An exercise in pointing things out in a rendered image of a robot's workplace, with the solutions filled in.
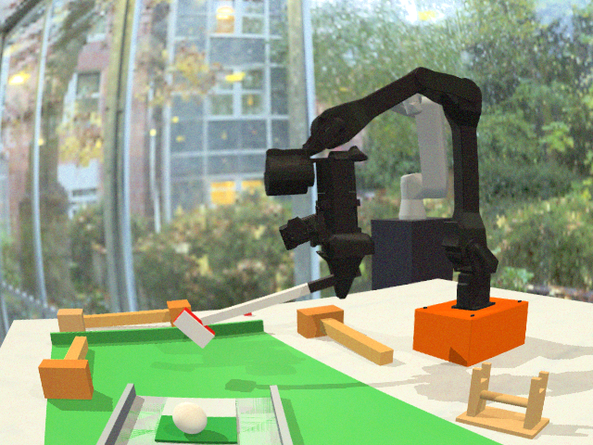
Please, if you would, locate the green putting mat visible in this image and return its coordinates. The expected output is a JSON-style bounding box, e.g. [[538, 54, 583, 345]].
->
[[44, 331, 503, 445]]

